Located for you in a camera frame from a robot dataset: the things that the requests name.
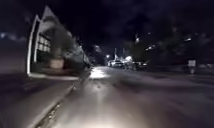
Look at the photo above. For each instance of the pale car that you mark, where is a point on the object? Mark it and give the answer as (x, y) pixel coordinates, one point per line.
(117, 63)

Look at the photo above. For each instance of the dark vehicle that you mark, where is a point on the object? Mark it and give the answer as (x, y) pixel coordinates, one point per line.
(136, 65)

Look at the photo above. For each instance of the grey asphalt road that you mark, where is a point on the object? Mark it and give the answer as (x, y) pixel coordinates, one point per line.
(128, 100)

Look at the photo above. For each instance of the row of trees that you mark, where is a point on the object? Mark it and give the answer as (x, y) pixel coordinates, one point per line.
(168, 50)

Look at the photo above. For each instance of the pale building with windows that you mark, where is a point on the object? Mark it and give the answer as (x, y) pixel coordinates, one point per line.
(45, 43)

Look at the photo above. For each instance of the pale concrete kerb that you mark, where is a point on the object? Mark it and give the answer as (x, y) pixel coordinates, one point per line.
(51, 108)

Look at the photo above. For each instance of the pale sign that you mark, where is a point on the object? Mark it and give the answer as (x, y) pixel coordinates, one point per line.
(191, 62)

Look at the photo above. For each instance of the dark pavement strip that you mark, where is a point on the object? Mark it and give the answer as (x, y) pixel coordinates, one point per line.
(18, 100)

